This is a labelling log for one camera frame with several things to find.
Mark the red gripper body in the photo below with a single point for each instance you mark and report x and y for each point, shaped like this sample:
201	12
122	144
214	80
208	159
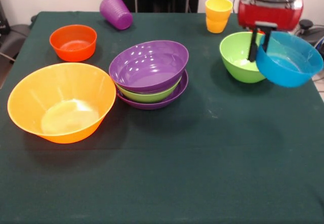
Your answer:
270	14

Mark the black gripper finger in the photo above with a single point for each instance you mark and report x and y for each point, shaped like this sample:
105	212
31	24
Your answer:
267	42
253	49

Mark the green bowl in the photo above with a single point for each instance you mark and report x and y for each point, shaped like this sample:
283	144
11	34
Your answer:
235	54
152	97

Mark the small blue bowl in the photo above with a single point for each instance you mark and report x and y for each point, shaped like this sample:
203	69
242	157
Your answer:
286	76

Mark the purple bowl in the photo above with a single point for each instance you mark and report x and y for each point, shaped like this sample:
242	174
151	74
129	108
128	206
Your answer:
149	77
152	105

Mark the purple cup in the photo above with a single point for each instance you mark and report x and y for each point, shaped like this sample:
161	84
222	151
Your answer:
116	12

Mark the yellow cup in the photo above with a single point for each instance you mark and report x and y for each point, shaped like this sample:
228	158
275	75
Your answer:
219	9
216	28

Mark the dark green tablecloth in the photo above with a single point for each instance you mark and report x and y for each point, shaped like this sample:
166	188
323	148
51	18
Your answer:
157	183

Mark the small red bowl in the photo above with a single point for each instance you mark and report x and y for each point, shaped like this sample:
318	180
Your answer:
73	49

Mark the large orange bowl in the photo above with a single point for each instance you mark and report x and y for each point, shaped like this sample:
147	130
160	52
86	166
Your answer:
33	95

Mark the black device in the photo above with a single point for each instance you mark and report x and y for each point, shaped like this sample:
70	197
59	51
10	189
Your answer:
3	19

